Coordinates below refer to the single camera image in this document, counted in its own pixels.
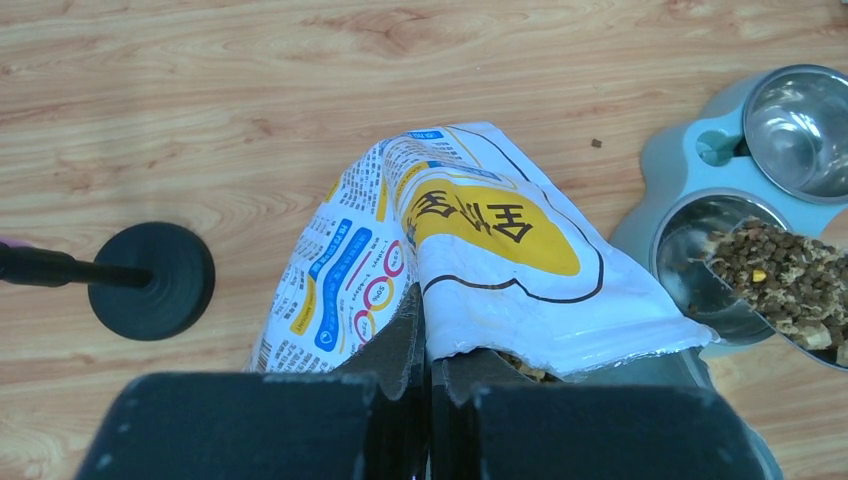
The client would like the rear steel bowl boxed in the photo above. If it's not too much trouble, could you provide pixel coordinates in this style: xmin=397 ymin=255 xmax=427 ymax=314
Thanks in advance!
xmin=742 ymin=64 xmax=847 ymax=204

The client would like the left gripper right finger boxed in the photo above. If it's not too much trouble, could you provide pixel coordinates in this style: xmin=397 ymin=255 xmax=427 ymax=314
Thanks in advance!
xmin=431 ymin=350 xmax=772 ymax=479

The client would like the front steel bowl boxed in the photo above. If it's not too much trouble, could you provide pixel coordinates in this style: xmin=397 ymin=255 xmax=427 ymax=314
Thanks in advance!
xmin=649 ymin=189 xmax=788 ymax=347

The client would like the steel bowl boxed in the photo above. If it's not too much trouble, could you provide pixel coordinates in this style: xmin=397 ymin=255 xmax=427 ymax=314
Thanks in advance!
xmin=649 ymin=189 xmax=788 ymax=347
xmin=742 ymin=64 xmax=847 ymax=204

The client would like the grey double pet feeder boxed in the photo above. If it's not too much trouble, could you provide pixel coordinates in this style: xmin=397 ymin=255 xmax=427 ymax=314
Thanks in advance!
xmin=610 ymin=69 xmax=847 ymax=357

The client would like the pet food bag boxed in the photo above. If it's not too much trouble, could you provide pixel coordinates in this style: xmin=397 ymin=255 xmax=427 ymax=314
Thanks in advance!
xmin=247 ymin=123 xmax=717 ymax=378

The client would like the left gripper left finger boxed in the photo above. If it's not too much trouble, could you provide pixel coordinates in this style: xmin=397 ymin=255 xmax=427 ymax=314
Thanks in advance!
xmin=77 ymin=286 xmax=427 ymax=479

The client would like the metal scoop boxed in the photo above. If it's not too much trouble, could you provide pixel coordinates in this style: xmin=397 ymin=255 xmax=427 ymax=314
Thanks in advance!
xmin=701 ymin=217 xmax=847 ymax=371

